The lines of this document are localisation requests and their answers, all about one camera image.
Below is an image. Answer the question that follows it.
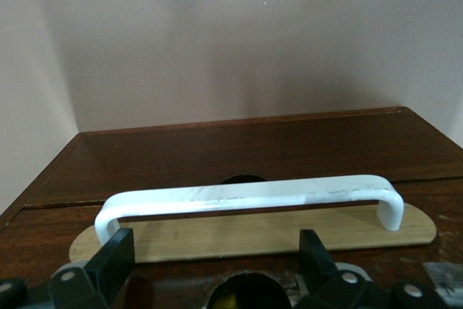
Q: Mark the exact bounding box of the wooden drawer with white handle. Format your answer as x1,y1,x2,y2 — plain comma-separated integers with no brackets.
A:
0,174,463,309

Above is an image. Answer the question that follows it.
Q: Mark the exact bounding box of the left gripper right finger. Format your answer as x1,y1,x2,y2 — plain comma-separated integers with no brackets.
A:
299,229,392,309

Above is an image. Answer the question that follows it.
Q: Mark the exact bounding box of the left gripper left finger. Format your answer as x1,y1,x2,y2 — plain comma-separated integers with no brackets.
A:
48,228,135,309

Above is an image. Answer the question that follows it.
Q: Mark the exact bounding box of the dark wooden drawer cabinet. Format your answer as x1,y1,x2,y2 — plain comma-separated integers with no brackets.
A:
0,106,463,230

